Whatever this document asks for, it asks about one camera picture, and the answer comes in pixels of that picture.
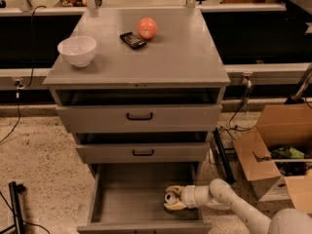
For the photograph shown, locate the grey bottom drawer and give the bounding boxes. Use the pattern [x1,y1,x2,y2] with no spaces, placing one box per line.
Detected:
[77,163,212,234]

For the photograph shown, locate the black bar on floor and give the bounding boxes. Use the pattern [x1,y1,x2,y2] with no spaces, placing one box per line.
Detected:
[213,129,236,184]

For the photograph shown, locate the white bowl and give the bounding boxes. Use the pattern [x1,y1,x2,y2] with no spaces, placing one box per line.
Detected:
[58,36,97,67]

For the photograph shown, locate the black cables at right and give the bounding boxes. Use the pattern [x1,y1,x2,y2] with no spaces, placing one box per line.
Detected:
[217,78,254,141]

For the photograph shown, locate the green soda can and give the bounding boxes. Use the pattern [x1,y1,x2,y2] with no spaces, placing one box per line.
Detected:
[164,192,178,204]

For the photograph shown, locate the green bag in box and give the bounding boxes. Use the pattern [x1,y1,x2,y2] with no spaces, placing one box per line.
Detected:
[271,145,305,159]

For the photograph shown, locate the grey middle drawer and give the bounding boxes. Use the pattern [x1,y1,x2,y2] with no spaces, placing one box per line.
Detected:
[76,132,209,164]

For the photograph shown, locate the grey drawer cabinet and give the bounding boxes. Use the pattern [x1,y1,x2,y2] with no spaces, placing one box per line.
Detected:
[42,7,231,180]

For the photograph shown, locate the grey top drawer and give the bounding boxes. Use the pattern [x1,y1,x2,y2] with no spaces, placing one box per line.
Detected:
[57,89,221,134]

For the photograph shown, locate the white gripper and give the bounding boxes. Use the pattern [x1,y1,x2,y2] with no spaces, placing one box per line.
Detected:
[164,185,213,211]

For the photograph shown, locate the cardboard box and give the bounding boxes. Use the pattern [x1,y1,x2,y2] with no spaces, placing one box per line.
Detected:
[234,104,312,214]

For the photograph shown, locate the red apple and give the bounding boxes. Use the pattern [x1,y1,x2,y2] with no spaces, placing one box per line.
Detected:
[136,18,157,40]

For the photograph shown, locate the black stand at left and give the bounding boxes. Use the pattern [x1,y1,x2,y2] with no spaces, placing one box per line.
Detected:
[0,181,25,234]

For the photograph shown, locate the black phone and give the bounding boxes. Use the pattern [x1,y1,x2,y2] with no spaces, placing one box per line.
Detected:
[120,32,147,50]

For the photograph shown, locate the grey drawer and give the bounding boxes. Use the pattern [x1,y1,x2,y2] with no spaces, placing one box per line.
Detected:
[57,89,221,134]
[77,163,212,234]
[76,132,209,164]

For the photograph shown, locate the black cable at left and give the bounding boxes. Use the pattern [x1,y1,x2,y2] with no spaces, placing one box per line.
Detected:
[0,5,48,145]

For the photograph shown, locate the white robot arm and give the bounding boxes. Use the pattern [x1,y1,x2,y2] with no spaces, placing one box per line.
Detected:
[164,178,312,234]

